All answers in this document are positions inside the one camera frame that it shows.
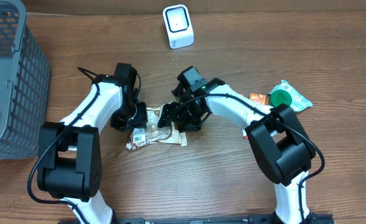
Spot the beige snack bag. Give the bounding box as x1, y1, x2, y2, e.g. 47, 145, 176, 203
126, 106, 187, 151

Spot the orange small carton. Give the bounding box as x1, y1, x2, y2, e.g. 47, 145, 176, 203
249, 93, 268, 105

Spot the green lid jar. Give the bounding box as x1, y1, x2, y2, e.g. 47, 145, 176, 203
269, 90, 293, 107

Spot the teal snack packet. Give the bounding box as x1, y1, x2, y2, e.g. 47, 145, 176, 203
269, 80, 312, 112

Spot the red stick packet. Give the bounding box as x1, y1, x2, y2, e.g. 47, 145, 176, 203
242, 129, 248, 139

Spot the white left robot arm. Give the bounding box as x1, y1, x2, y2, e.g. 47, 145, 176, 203
27, 63, 148, 223

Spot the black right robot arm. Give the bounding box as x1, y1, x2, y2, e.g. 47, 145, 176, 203
157, 66, 317, 223

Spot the white barcode scanner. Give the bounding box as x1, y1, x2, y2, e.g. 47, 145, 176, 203
162, 4, 194, 49

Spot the grey plastic mesh basket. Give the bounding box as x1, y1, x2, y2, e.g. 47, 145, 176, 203
0, 0, 51, 159

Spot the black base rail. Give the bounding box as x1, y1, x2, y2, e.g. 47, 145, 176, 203
108, 213, 335, 224

